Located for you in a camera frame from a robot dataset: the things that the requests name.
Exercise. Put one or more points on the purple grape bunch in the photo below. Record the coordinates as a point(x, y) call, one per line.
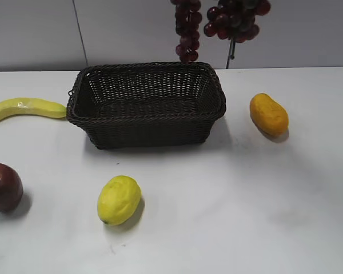
point(234, 20)

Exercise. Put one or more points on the yellow lemon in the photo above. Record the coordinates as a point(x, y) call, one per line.
point(118, 200)

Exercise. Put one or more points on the yellow banana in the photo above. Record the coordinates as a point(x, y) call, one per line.
point(31, 106)

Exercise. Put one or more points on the orange mango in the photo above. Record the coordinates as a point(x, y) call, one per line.
point(269, 115)

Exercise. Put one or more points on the dark brown wicker basket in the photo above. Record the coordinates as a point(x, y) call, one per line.
point(146, 104)

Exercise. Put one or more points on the red apple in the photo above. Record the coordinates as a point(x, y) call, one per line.
point(11, 188)

